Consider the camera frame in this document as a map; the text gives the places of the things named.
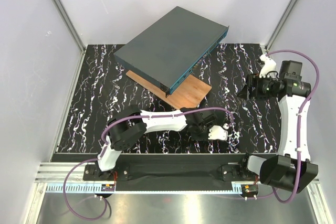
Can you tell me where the left aluminium frame post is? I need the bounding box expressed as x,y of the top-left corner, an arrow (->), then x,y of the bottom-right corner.
36,0 -> 87,53

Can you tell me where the wooden board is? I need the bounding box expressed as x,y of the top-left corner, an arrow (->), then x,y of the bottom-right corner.
126,71 -> 212,112

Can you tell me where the aluminium frame post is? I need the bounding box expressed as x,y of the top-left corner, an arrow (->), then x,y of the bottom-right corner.
36,0 -> 87,53
264,0 -> 299,52

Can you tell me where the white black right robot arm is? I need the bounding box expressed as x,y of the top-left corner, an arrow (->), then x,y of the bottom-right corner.
237,55 -> 318,193

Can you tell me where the dark grey network switch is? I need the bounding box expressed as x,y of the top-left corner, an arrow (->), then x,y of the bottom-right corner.
114,6 -> 229,96

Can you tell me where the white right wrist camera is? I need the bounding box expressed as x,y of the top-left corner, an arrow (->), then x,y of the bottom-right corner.
259,54 -> 276,78

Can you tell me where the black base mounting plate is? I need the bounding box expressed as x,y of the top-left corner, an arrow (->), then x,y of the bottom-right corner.
83,154 -> 256,193

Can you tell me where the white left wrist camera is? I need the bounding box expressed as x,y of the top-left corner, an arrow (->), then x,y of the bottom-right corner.
208,124 -> 229,141

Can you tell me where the right aluminium frame post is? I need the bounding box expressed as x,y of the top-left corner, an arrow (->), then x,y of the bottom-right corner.
264,0 -> 299,52

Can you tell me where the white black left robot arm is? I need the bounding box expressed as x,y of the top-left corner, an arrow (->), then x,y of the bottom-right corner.
95,105 -> 227,180

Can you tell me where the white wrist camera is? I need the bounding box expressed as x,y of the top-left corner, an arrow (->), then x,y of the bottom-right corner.
208,124 -> 229,141
259,54 -> 276,78

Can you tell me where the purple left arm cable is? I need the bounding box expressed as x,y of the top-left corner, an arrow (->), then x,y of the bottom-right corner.
64,107 -> 236,221

